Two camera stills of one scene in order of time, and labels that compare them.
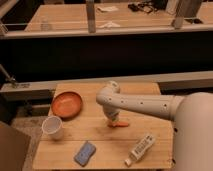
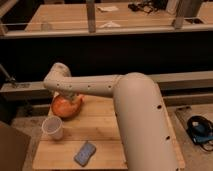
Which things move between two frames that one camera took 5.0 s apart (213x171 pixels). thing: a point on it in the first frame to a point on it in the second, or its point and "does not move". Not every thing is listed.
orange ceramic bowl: x=67 y=105 does not move
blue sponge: x=85 y=152 does not move
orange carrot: x=115 y=124 to x=81 y=98
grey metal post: x=90 y=4 does not move
